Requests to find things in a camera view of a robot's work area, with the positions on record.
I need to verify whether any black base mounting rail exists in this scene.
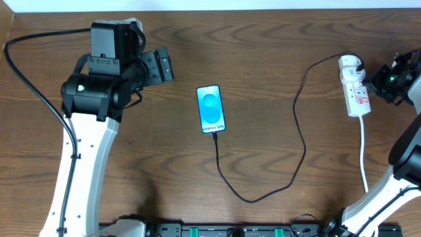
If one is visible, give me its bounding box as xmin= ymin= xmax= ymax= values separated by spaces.
xmin=98 ymin=213 xmax=403 ymax=237

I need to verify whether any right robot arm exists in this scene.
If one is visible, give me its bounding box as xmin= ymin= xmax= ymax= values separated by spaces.
xmin=320 ymin=50 xmax=420 ymax=236

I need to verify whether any white power strip cord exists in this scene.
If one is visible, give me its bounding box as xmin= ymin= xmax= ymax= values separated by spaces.
xmin=359 ymin=115 xmax=370 ymax=194

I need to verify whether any white charger plug adapter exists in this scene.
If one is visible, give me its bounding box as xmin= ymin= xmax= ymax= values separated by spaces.
xmin=338 ymin=55 xmax=366 ymax=84

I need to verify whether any blue-screen Galaxy smartphone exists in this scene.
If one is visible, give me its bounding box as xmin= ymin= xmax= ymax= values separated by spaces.
xmin=196 ymin=85 xmax=226 ymax=134

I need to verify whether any white power strip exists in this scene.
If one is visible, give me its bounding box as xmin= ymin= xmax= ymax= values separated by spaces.
xmin=341 ymin=80 xmax=371 ymax=117

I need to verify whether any black USB charging cable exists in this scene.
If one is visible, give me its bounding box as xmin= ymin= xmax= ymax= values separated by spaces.
xmin=212 ymin=51 xmax=365 ymax=204

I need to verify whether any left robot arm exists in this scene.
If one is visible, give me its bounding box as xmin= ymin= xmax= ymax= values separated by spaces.
xmin=41 ymin=18 xmax=174 ymax=236

